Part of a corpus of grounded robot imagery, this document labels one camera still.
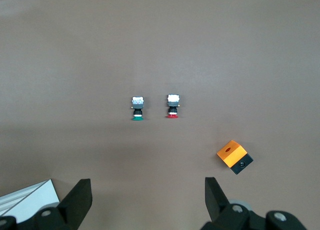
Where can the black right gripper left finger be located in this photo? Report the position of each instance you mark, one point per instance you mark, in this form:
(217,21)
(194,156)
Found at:
(70,210)

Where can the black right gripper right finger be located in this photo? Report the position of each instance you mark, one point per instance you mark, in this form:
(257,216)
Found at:
(220,210)

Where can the red push button switch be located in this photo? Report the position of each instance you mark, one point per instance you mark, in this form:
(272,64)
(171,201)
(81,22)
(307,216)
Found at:
(173,105)

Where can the white drawer cabinet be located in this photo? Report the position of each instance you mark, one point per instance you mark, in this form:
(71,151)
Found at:
(37,197)

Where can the orange black button enclosure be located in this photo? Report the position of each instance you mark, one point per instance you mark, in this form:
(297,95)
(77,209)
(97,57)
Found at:
(232,154)

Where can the green push button switch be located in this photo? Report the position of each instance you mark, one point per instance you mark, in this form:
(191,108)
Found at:
(138,107)

